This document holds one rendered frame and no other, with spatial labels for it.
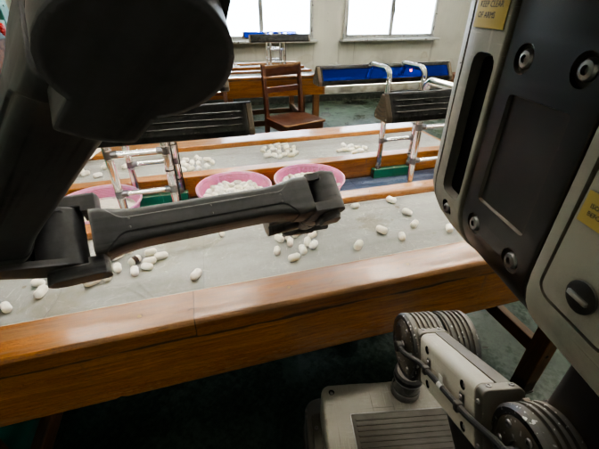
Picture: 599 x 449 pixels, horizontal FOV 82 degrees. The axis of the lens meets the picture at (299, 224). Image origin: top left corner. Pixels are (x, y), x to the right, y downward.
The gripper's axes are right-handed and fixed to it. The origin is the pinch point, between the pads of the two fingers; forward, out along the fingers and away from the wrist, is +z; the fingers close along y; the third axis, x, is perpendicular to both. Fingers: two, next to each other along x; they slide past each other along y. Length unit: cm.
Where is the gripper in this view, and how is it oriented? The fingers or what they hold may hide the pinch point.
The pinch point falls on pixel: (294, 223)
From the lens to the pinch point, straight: 82.3
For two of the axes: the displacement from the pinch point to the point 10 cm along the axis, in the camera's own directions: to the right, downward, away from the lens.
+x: 1.7, 9.8, -1.1
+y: -9.6, 1.4, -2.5
